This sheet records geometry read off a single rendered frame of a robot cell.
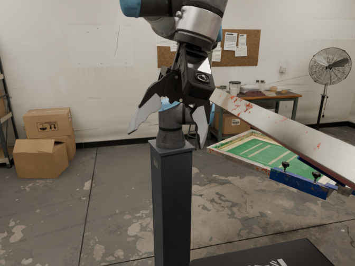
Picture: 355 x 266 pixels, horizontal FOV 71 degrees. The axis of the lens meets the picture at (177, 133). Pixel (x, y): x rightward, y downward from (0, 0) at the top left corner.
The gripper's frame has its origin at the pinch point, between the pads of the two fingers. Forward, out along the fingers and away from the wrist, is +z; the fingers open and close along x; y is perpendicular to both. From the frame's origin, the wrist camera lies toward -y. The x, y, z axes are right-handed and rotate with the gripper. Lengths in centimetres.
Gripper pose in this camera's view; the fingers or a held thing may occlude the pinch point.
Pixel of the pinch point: (166, 144)
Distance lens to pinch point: 48.4
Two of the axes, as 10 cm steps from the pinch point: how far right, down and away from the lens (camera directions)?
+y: -2.3, -3.2, 9.2
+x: -9.3, -2.0, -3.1
